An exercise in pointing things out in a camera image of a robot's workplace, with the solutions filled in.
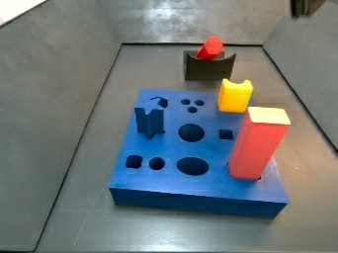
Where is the blue star prism peg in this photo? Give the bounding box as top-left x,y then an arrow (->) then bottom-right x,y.
134,108 -> 165,138

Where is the blue foam shape board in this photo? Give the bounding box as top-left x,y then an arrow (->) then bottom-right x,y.
108,89 -> 288,218

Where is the black curved holder stand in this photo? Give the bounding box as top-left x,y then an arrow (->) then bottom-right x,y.
182,50 -> 236,81

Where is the yellow notched block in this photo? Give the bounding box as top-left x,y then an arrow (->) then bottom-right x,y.
217,79 -> 253,113

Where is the red hexagonal prism peg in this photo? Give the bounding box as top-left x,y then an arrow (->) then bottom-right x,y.
194,37 -> 222,60

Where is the red rectangular tall block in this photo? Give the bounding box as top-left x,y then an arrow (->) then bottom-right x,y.
228,107 -> 289,180

